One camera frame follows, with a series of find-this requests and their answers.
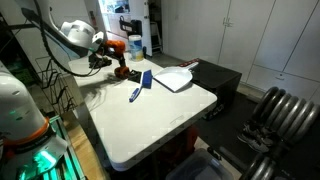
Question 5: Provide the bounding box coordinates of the clear plastic storage bin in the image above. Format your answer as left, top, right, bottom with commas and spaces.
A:
165, 148, 234, 180

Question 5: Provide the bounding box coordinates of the black wall mounted device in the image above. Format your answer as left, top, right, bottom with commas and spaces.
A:
118, 15, 144, 38

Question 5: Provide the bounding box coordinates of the black wire rack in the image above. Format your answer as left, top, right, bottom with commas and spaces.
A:
34, 56, 77, 116

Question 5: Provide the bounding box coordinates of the grey sports shoe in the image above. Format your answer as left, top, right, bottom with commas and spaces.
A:
243, 121, 268, 138
237, 131, 271, 154

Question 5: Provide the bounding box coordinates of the orange black hand drill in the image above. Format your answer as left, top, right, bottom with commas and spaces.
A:
104, 39, 131, 80

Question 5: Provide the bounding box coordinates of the small black pouch with logo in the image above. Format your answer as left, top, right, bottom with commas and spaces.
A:
127, 69, 143, 84

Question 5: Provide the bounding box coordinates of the white wall cabinet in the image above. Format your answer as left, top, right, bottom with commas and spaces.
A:
161, 0, 320, 101

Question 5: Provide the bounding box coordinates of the white plastic dustpan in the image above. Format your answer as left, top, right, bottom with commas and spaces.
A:
152, 62, 200, 93

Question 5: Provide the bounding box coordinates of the white blue wipes canister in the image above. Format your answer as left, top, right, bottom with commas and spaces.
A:
128, 34, 145, 62

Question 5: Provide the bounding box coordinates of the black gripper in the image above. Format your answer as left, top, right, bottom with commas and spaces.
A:
94, 39, 116, 59

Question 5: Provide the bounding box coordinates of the blue white hand brush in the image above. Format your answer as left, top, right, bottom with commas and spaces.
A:
128, 69, 153, 103

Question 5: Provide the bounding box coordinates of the grey step ladder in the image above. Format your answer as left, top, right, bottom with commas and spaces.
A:
149, 21, 164, 54

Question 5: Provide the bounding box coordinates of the wooden base board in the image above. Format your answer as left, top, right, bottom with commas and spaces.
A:
61, 109, 108, 180

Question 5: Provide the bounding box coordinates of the black adjustable dumbbell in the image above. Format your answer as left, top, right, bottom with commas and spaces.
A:
249, 86, 320, 149
239, 153, 288, 180

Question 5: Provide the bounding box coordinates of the grey robot mounting plate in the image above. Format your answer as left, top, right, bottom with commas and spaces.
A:
0, 134, 69, 180

